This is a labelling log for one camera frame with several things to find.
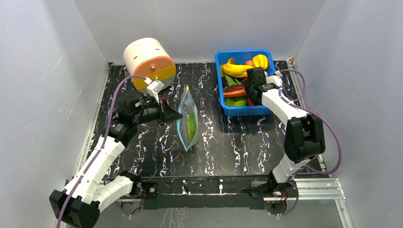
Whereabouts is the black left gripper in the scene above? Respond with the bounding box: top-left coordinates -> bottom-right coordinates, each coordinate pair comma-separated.
133,95 -> 183,126

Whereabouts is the clear zip top bag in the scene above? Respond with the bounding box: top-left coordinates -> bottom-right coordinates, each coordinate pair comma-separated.
177,86 -> 198,152

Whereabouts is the green watermelon slice toy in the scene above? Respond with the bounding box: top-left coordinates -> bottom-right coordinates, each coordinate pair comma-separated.
187,114 -> 197,141

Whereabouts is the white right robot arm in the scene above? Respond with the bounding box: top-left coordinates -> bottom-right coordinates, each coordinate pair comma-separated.
242,67 -> 326,197

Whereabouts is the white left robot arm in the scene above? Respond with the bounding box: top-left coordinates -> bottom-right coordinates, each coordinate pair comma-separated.
49,96 -> 182,228

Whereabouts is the peach apple toy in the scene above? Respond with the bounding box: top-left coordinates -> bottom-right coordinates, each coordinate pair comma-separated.
244,60 -> 253,66

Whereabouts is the green custard apple toy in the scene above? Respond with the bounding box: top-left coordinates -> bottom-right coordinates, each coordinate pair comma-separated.
233,97 -> 249,107

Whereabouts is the yellow bell pepper toy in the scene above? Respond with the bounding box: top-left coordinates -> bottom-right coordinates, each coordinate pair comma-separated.
252,54 -> 269,70

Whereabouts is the green leaf vegetable toy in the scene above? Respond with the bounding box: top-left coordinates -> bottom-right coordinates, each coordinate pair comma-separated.
222,75 -> 241,87

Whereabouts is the yellow banana bunch toy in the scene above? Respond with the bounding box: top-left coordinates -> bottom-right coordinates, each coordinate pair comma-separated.
221,58 -> 253,78

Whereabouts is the blue plastic bin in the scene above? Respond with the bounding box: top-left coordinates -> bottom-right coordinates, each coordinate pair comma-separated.
215,49 -> 293,121

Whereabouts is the round pastel drawer cabinet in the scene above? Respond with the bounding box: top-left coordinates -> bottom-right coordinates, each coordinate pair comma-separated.
123,38 -> 176,89

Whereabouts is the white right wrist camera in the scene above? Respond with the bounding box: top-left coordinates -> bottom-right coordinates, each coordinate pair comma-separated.
266,71 -> 283,87

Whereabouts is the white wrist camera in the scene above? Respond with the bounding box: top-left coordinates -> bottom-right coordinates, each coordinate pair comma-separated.
145,78 -> 164,104
266,71 -> 283,87

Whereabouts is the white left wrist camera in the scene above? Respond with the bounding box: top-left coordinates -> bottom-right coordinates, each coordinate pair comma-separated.
145,78 -> 164,104

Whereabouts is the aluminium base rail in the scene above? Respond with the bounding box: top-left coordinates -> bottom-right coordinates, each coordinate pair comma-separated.
61,178 -> 353,228

